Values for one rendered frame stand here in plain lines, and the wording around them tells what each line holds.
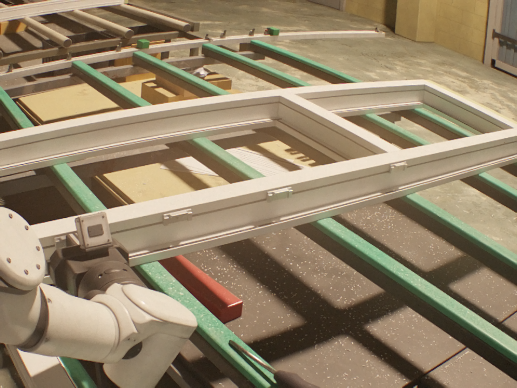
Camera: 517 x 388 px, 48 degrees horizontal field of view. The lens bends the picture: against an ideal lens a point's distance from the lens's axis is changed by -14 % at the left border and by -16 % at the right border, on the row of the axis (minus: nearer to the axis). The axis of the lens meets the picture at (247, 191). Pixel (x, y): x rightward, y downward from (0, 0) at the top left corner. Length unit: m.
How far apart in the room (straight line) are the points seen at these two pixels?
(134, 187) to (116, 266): 0.98
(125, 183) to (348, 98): 0.63
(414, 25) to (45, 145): 7.10
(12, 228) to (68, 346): 0.13
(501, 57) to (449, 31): 0.95
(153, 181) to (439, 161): 0.79
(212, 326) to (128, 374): 0.20
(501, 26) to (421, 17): 1.19
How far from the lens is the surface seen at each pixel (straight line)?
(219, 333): 0.88
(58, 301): 0.59
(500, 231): 3.38
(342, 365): 1.28
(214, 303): 1.34
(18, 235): 0.55
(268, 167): 1.93
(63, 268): 0.86
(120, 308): 0.66
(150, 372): 0.73
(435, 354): 1.35
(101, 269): 0.80
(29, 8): 3.37
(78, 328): 0.60
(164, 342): 0.71
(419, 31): 8.17
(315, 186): 1.17
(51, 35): 2.86
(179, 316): 0.70
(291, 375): 0.77
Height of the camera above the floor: 1.40
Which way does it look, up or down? 25 degrees down
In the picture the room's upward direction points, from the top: 5 degrees clockwise
